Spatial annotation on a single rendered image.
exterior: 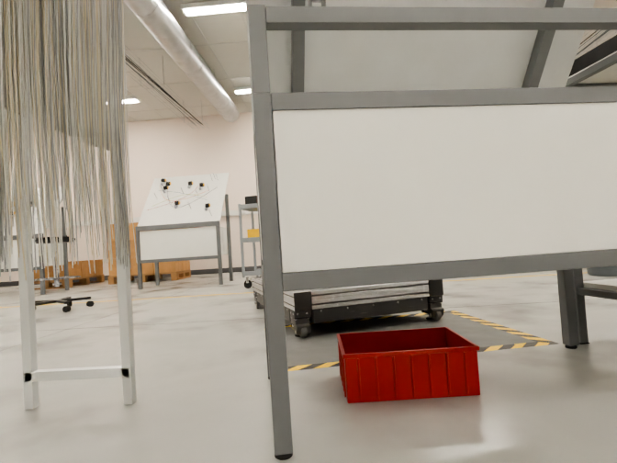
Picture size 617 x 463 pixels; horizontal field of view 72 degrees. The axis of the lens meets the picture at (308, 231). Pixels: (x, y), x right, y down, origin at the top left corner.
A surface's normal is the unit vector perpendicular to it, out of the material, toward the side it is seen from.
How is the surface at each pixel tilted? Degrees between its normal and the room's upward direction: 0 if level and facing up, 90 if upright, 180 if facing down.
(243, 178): 90
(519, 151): 90
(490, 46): 125
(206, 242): 90
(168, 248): 90
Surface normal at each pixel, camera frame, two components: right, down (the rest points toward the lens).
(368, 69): 0.14, 0.54
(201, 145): -0.05, -0.03
